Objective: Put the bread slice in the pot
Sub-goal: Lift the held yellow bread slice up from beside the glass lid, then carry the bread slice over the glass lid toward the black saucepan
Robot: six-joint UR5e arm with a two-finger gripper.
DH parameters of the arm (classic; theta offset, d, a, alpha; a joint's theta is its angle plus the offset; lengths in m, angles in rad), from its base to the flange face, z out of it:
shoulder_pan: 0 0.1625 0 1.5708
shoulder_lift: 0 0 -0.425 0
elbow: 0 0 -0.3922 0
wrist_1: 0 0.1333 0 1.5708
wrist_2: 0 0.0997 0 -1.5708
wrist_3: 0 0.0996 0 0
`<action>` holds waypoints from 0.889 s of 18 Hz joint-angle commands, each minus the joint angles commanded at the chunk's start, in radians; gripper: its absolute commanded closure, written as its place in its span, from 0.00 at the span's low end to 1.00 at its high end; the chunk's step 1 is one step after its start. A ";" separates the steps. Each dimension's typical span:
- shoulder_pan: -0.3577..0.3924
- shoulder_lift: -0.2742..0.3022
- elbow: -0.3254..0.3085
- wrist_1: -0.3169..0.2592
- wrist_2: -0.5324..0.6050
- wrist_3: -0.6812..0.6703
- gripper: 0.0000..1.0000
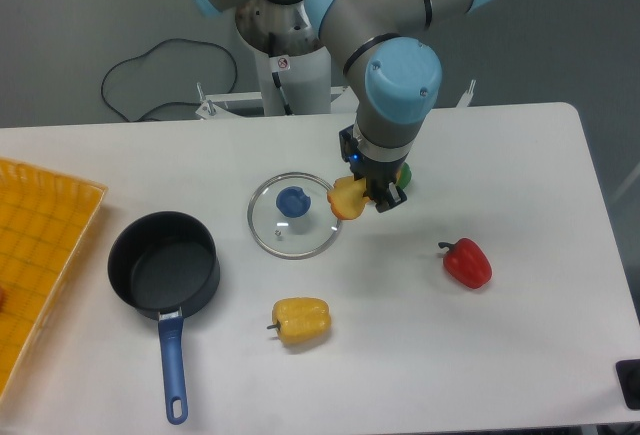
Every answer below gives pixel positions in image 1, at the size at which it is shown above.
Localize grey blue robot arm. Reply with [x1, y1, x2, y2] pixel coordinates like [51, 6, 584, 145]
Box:
[194, 0, 492, 212]

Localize green bell pepper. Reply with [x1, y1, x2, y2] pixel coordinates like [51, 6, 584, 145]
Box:
[396, 163, 412, 190]

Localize black device at table edge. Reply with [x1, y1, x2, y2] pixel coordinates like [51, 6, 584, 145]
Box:
[615, 359, 640, 411]

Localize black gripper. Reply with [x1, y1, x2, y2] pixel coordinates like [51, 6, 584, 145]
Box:
[339, 125, 407, 213]

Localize black cable on floor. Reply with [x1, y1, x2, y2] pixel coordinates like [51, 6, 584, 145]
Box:
[100, 38, 238, 123]

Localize glass lid blue knob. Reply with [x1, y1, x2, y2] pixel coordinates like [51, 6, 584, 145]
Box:
[247, 172, 341, 260]

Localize black pot blue handle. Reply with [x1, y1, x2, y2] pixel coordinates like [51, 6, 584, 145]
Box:
[107, 211, 220, 425]

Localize red bell pepper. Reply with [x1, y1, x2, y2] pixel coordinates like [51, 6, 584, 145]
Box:
[438, 238, 493, 289]

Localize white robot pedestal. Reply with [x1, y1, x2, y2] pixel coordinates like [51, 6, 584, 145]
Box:
[198, 0, 472, 115]

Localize yellow plastic basket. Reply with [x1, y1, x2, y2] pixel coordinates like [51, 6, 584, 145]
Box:
[1, 158, 108, 395]

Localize yellow bell pepper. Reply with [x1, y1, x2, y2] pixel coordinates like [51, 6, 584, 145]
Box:
[267, 297, 332, 345]

